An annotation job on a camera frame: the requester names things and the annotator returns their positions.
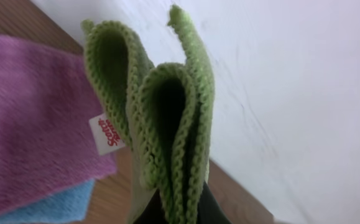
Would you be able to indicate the light green microfiber cloth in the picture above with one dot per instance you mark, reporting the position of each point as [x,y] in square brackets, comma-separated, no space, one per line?
[162,112]

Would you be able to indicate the folded blue cloth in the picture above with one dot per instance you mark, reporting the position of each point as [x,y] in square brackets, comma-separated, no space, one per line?
[64,207]

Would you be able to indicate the folded purple cloth on top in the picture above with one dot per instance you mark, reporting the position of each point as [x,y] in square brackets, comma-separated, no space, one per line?
[47,117]

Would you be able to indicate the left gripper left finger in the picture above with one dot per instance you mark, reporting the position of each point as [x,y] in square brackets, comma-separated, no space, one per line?
[153,213]

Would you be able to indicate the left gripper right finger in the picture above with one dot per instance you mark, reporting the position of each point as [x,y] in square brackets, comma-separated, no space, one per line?
[209,211]

